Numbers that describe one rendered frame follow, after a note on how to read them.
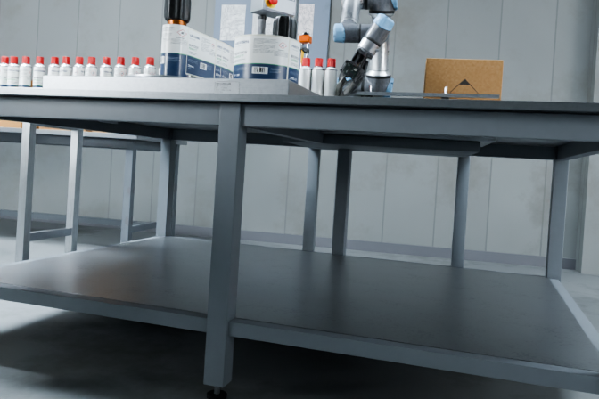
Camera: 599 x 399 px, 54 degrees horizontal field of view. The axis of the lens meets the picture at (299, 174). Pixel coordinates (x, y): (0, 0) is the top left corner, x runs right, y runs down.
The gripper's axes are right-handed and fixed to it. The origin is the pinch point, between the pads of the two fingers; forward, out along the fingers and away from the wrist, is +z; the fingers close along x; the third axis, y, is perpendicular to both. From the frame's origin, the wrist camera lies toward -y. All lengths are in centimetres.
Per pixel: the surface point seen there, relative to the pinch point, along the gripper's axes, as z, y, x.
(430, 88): -22.5, -15.2, 26.6
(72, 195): 110, -14, -91
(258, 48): 0, 69, -9
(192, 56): 14, 58, -32
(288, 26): -11.6, 31.9, -20.5
